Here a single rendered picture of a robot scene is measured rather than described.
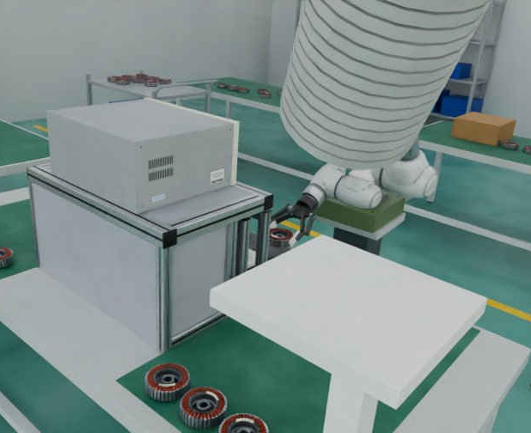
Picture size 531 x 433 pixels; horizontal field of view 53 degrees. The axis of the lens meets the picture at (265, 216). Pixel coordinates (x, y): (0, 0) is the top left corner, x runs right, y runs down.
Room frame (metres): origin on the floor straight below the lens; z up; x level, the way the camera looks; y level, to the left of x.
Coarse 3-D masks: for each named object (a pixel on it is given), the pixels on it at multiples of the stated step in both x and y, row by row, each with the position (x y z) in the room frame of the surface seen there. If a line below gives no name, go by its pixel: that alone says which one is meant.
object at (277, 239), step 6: (270, 234) 1.85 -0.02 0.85; (276, 234) 1.89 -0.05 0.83; (282, 234) 1.89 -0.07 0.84; (288, 234) 1.87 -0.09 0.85; (270, 240) 1.82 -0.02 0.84; (276, 240) 1.81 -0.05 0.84; (282, 240) 1.81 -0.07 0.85; (288, 240) 1.82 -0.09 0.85; (276, 246) 1.81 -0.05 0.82; (282, 246) 1.81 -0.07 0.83; (288, 246) 1.82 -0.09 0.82
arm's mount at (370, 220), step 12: (324, 204) 2.31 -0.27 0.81; (336, 204) 2.27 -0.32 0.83; (348, 204) 2.27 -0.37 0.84; (384, 204) 2.31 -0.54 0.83; (396, 204) 2.36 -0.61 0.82; (324, 216) 2.30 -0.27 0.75; (336, 216) 2.27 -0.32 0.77; (348, 216) 2.23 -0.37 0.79; (360, 216) 2.20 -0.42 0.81; (372, 216) 2.17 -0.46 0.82; (384, 216) 2.25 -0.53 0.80; (396, 216) 2.38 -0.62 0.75; (360, 228) 2.20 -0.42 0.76; (372, 228) 2.17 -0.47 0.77
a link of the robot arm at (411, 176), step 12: (408, 156) 2.17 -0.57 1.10; (420, 156) 2.19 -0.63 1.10; (384, 168) 2.27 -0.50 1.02; (396, 168) 2.18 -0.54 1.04; (408, 168) 2.16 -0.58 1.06; (420, 168) 2.17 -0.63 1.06; (432, 168) 2.21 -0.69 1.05; (384, 180) 2.26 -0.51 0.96; (396, 180) 2.20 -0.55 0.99; (408, 180) 2.17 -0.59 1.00; (420, 180) 2.16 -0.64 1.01; (432, 180) 2.17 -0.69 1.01; (396, 192) 2.24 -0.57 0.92; (408, 192) 2.18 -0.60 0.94; (420, 192) 2.16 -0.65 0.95
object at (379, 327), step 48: (336, 240) 1.07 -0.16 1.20; (240, 288) 0.83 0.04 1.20; (288, 288) 0.84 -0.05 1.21; (336, 288) 0.86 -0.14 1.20; (384, 288) 0.87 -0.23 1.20; (432, 288) 0.88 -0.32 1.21; (288, 336) 0.71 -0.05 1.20; (336, 336) 0.71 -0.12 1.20; (384, 336) 0.72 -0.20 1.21; (432, 336) 0.73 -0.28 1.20; (336, 384) 0.67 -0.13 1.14; (384, 384) 0.61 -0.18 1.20; (336, 432) 0.67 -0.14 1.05
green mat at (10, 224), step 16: (0, 208) 2.13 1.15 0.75; (16, 208) 2.14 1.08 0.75; (0, 224) 1.96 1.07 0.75; (16, 224) 1.98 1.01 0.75; (32, 224) 1.99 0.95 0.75; (0, 240) 1.83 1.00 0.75; (16, 240) 1.84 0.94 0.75; (32, 240) 1.85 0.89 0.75; (16, 256) 1.71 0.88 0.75; (32, 256) 1.72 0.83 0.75; (0, 272) 1.59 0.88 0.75; (16, 272) 1.60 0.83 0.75
